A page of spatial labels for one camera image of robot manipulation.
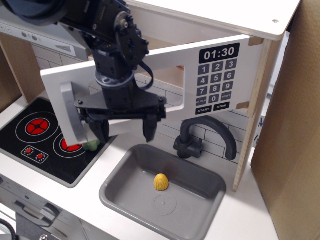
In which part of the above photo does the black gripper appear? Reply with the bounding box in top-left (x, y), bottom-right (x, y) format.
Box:
top-left (74, 81), bottom-right (167, 144)

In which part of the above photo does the dark grey toy faucet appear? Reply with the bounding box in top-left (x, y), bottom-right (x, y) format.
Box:
top-left (173, 115), bottom-right (237, 161)

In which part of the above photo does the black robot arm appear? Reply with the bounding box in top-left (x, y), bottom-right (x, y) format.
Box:
top-left (3, 0), bottom-right (167, 144)

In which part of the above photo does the green toy vegetable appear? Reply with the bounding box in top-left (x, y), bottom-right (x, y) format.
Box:
top-left (82, 140), bottom-right (101, 152)

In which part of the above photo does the brown cardboard panel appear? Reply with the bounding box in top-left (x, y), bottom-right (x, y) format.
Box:
top-left (251, 0), bottom-right (320, 240)

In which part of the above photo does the black toy stove top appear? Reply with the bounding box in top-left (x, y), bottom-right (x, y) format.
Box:
top-left (0, 97), bottom-right (114, 188)

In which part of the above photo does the grey oven door handle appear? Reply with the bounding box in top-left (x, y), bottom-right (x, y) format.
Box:
top-left (12, 201), bottom-right (60, 228)

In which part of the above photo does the white toy microwave door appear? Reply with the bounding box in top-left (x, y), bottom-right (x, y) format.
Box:
top-left (41, 35), bottom-right (256, 145)

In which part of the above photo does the yellow toy corn piece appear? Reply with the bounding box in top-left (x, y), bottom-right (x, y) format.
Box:
top-left (153, 173), bottom-right (170, 191)

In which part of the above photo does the grey range hood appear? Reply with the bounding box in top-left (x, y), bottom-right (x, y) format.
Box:
top-left (0, 5), bottom-right (91, 61)

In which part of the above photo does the grey plastic sink basin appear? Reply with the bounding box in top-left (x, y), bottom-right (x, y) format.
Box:
top-left (99, 144), bottom-right (226, 240)

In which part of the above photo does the white wooden microwave cabinet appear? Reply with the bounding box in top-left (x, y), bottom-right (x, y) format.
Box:
top-left (127, 0), bottom-right (300, 191)

